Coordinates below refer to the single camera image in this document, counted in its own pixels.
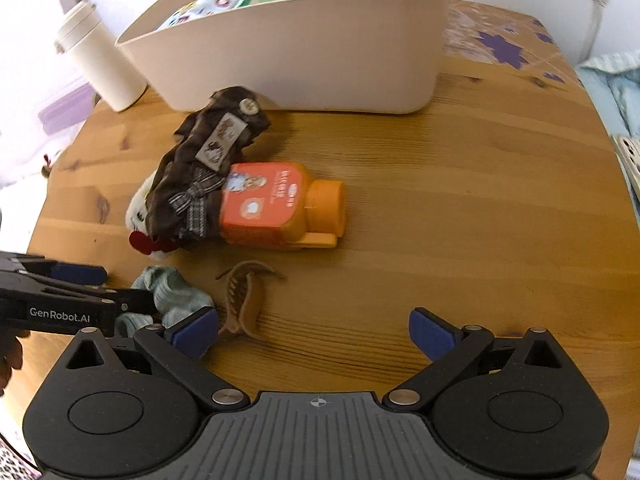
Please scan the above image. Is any green plaid scrunchie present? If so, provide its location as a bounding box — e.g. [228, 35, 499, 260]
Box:
[114, 266, 216, 338]

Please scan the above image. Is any brown plaid scrunchie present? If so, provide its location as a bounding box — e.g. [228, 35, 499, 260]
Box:
[150, 87, 273, 253]

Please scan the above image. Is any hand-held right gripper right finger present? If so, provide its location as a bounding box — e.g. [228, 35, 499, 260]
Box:
[384, 307, 568, 411]

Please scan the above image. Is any white power cable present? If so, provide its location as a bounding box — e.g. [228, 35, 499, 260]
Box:
[581, 0, 609, 61]

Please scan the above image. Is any person's left hand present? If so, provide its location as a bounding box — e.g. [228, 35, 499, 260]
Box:
[0, 331, 25, 397]

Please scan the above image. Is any purple flower patterned mat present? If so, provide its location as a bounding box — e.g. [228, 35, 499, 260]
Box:
[442, 0, 583, 91]

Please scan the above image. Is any beige hair claw clip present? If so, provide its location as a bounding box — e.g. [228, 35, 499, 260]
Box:
[215, 260, 287, 340]

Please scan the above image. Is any wooden desktop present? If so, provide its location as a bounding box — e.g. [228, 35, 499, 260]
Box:
[22, 0, 633, 411]

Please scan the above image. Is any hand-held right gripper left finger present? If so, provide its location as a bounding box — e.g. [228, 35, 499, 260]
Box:
[65, 308, 249, 412]

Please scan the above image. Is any white and green snack bag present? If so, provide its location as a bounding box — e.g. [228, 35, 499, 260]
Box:
[155, 0, 261, 31]

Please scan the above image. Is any beige plastic storage basket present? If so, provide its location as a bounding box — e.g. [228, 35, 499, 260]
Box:
[115, 0, 453, 115]

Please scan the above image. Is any light blue blanket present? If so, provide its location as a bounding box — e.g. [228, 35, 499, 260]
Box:
[575, 50, 640, 141]

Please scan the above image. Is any orange plastic bottle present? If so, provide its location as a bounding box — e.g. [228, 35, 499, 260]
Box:
[218, 161, 347, 251]

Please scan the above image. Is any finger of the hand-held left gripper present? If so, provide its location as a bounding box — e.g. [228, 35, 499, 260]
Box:
[0, 254, 109, 284]
[30, 280, 156, 311]

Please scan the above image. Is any white cat plush toy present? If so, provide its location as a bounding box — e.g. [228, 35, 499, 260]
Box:
[125, 170, 181, 256]

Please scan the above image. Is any white thermos bottle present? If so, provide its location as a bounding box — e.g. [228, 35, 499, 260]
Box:
[54, 1, 148, 112]

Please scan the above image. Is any white perforated item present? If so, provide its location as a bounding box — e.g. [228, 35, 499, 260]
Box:
[612, 134, 640, 188]

